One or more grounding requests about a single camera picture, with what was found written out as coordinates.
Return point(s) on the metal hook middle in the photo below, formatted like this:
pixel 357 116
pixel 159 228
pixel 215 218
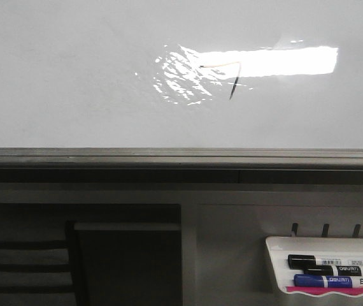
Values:
pixel 325 230

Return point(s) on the metal hook right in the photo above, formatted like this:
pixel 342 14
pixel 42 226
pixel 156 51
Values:
pixel 356 231

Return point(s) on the metal hook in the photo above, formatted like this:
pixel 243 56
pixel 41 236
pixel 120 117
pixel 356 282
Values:
pixel 356 231
pixel 294 229
pixel 325 230

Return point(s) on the white plastic marker tray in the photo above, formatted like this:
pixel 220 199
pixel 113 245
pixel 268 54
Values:
pixel 282 276

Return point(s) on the black capped marker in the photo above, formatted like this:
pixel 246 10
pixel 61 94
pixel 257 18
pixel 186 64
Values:
pixel 334 270
pixel 302 260

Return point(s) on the black capped marker middle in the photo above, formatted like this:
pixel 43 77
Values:
pixel 334 270

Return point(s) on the blue capped marker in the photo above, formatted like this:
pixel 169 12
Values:
pixel 329 281

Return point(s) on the dark cabinet panel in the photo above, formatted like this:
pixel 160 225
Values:
pixel 132 263

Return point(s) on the white whiteboard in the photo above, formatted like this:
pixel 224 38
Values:
pixel 236 84

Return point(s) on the metal hook left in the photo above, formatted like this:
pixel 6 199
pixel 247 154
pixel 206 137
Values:
pixel 294 229

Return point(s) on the black capped marker upper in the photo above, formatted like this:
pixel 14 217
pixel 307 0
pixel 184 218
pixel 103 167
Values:
pixel 302 260

